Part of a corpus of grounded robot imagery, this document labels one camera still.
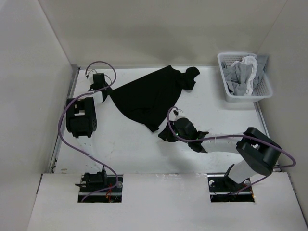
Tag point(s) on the grey tank top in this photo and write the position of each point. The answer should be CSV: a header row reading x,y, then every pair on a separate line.
x,y
232,79

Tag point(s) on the black tank top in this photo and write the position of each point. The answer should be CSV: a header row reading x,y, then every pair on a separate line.
x,y
147,100

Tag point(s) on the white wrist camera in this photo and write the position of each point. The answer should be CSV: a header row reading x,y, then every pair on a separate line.
x,y
178,113
89,75

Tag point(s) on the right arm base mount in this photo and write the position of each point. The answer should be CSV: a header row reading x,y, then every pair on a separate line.
x,y
224,190

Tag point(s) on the white plastic laundry basket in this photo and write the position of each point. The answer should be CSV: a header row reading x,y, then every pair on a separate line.
x,y
263,89

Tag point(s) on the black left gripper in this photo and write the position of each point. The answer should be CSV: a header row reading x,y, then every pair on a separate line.
x,y
92,87

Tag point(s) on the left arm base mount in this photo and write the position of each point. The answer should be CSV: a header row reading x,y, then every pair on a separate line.
x,y
98,190

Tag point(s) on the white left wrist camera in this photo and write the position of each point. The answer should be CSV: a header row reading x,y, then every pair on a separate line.
x,y
89,75

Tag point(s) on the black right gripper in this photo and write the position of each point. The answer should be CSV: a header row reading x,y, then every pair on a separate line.
x,y
166,134

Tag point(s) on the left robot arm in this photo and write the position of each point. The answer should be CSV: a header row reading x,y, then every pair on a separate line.
x,y
81,122

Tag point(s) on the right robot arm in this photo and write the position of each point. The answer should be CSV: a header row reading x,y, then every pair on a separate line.
x,y
259,156

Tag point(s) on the white tank top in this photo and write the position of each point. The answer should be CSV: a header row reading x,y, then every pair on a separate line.
x,y
246,70

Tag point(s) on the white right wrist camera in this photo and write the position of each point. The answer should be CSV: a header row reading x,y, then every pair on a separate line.
x,y
178,113

